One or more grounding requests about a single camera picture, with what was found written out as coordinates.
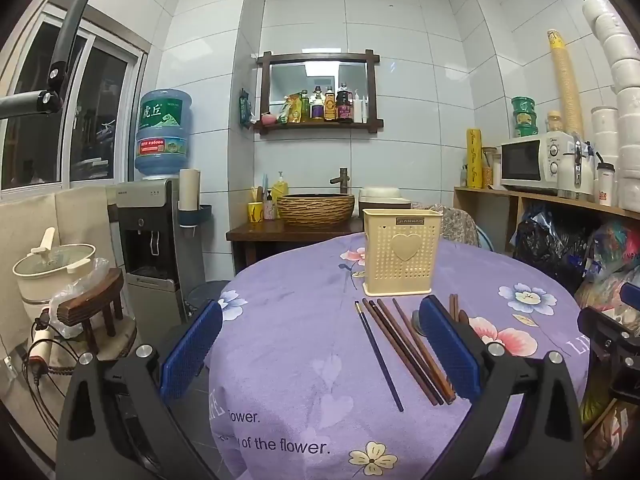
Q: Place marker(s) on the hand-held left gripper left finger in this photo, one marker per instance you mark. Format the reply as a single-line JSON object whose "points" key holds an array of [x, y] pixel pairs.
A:
{"points": [[192, 350]]}

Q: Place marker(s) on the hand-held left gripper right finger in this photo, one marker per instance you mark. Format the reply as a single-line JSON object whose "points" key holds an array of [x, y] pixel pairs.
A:
{"points": [[450, 350]]}

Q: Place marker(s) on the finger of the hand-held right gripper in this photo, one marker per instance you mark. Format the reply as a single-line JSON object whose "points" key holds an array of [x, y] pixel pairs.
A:
{"points": [[632, 295], [607, 327]]}

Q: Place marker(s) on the thin reddish brown chopstick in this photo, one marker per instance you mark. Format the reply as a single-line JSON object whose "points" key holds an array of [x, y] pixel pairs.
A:
{"points": [[406, 317], [407, 345]]}

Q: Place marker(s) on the square brown chopstick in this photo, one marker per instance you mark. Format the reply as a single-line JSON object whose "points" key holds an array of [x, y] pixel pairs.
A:
{"points": [[456, 306], [451, 305]]}

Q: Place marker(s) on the dark brown chopstick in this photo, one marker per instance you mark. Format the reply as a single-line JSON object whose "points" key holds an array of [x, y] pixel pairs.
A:
{"points": [[397, 349]]}

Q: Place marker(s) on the dark blue chopstick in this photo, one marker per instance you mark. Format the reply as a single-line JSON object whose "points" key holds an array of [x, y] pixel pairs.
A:
{"points": [[378, 355]]}

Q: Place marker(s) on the cream perforated chopstick holder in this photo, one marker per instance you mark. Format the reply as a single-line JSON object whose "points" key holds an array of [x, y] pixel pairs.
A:
{"points": [[400, 270]]}

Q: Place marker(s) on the pile of colourful plastic bags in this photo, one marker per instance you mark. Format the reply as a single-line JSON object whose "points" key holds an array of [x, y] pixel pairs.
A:
{"points": [[612, 260]]}

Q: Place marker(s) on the grey round utensil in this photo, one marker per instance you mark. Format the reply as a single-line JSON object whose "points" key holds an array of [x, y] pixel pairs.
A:
{"points": [[418, 321]]}

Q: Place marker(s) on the round dark floor base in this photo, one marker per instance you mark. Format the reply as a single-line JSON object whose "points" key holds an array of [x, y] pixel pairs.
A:
{"points": [[207, 297]]}

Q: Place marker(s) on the black plastic bag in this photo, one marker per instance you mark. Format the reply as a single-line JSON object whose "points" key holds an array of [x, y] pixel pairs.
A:
{"points": [[550, 250]]}

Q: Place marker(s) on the white tumbler with black lid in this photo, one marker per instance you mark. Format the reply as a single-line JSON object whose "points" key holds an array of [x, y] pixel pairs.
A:
{"points": [[605, 187]]}

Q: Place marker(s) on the small dark wooden stool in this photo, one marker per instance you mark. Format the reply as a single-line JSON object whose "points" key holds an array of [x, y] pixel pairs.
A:
{"points": [[92, 297]]}

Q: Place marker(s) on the purple floral tablecloth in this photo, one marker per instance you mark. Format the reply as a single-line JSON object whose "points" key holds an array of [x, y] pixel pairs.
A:
{"points": [[310, 340]]}

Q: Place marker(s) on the patterned fabric chair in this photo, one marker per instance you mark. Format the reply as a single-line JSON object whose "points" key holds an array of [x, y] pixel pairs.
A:
{"points": [[457, 227]]}

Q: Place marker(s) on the clear plastic bag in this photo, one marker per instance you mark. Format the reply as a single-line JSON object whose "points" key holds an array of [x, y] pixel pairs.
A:
{"points": [[97, 270]]}

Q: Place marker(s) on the dark wooden vanity table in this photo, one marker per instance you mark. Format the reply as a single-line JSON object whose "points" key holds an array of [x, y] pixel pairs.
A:
{"points": [[250, 234]]}

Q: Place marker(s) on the white electric kettle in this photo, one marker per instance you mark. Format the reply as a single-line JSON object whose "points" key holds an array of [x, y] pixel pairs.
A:
{"points": [[572, 175]]}

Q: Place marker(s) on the blue cup holder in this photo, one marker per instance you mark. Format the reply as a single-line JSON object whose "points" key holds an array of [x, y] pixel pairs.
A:
{"points": [[196, 216]]}

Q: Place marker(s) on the grey water dispenser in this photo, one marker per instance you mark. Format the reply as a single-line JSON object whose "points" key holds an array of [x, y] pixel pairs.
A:
{"points": [[145, 210]]}

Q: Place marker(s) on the yellow toothbrush cup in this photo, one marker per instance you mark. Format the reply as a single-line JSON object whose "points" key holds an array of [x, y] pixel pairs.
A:
{"points": [[255, 211]]}

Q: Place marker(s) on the small pump bottle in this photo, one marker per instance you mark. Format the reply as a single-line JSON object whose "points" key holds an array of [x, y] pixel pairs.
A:
{"points": [[270, 209]]}

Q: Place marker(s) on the white paper cup stack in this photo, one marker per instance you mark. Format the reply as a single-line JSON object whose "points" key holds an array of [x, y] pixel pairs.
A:
{"points": [[189, 187]]}

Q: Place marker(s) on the wooden shelf unit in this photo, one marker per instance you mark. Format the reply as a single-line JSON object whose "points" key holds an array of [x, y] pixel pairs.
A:
{"points": [[492, 192]]}

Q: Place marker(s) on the cream electric pot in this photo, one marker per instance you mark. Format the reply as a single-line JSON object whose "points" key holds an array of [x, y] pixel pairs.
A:
{"points": [[50, 270]]}

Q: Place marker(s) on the white rice cooker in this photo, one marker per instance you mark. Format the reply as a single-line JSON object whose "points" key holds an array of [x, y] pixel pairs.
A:
{"points": [[382, 196]]}

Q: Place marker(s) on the white microwave oven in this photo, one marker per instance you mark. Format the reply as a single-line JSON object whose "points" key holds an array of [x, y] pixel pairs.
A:
{"points": [[525, 162]]}

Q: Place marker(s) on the yellow soap bottle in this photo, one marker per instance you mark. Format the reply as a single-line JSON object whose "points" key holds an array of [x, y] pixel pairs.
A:
{"points": [[280, 189]]}

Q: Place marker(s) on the brown woven washbasin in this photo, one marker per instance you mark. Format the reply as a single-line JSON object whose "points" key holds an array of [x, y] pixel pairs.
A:
{"points": [[315, 210]]}

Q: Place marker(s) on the yellow jar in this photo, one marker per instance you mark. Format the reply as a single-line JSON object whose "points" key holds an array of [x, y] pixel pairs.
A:
{"points": [[555, 122]]}

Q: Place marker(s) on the tall yellow package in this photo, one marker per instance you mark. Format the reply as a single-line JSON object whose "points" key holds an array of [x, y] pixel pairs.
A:
{"points": [[473, 160]]}

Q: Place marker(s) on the bronze faucet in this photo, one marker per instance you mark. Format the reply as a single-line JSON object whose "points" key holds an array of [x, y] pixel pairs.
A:
{"points": [[343, 180]]}

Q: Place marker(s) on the stacked green noodle bowls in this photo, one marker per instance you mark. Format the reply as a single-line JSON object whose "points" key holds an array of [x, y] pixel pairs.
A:
{"points": [[524, 117]]}

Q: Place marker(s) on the beige fabric cover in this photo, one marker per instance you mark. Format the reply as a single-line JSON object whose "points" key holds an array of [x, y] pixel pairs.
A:
{"points": [[30, 215]]}

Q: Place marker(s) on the tall yellow paper cup stack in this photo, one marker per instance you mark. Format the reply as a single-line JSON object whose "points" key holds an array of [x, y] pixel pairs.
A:
{"points": [[567, 85]]}

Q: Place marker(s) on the blue water bottle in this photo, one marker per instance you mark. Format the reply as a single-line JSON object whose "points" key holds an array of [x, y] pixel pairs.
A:
{"points": [[162, 130]]}

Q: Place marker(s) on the green hanging packet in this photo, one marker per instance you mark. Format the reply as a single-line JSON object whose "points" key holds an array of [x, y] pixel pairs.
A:
{"points": [[244, 110]]}

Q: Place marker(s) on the sliding glass window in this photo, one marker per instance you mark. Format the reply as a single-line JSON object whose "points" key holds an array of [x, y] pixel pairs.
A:
{"points": [[95, 110]]}

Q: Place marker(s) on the row of condiment bottles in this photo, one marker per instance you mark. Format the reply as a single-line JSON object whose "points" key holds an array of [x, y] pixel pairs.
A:
{"points": [[330, 107]]}

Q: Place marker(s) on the wooden framed mirror shelf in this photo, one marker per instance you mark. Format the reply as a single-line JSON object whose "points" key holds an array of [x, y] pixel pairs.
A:
{"points": [[372, 90]]}

